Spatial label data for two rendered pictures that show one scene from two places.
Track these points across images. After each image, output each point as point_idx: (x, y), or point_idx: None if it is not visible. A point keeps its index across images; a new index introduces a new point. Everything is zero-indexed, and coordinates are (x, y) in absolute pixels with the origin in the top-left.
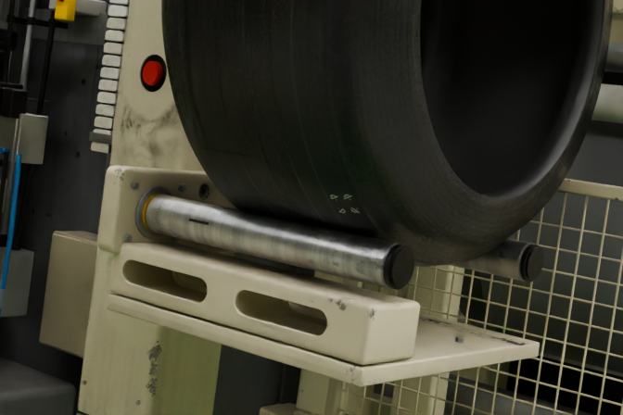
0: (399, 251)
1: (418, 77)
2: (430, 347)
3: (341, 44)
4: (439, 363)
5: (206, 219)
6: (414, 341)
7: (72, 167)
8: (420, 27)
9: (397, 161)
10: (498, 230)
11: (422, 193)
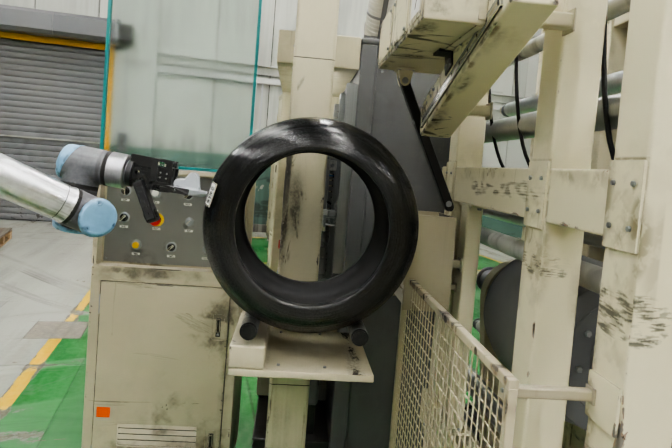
0: (244, 325)
1: (237, 258)
2: (296, 367)
3: (207, 247)
4: (284, 374)
5: None
6: (262, 362)
7: None
8: (383, 222)
9: (235, 290)
10: (317, 320)
11: (253, 303)
